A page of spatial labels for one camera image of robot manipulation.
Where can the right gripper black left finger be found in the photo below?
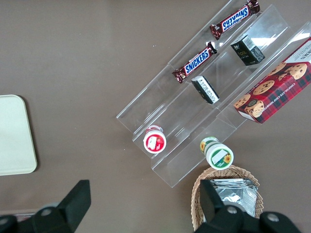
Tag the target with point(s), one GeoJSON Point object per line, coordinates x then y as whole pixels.
{"type": "Point", "coordinates": [70, 208]}

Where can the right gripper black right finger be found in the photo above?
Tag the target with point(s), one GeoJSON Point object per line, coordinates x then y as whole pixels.
{"type": "Point", "coordinates": [213, 211]}

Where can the light wicker basket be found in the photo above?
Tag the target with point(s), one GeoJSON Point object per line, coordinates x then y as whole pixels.
{"type": "Point", "coordinates": [198, 201]}

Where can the beige plastic tray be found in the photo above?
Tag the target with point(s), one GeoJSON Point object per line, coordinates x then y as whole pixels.
{"type": "Point", "coordinates": [14, 136]}

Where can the green lid yogurt cup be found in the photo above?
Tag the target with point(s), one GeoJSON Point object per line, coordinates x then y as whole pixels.
{"type": "Point", "coordinates": [218, 156]}

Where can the red lid yogurt cup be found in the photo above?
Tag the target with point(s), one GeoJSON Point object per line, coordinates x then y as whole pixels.
{"type": "Point", "coordinates": [155, 142]}

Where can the clear acrylic stepped stand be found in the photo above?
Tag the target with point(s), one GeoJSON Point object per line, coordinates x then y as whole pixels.
{"type": "Point", "coordinates": [182, 121]}

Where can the small black carton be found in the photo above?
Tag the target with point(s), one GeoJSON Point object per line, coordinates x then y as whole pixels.
{"type": "Point", "coordinates": [205, 90]}
{"type": "Point", "coordinates": [247, 51]}

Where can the red chocolate chip cookie box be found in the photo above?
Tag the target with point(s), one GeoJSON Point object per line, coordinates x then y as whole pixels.
{"type": "Point", "coordinates": [277, 94]}

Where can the Snickers chocolate bar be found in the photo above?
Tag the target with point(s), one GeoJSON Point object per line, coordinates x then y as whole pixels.
{"type": "Point", "coordinates": [234, 20]}
{"type": "Point", "coordinates": [195, 63]}

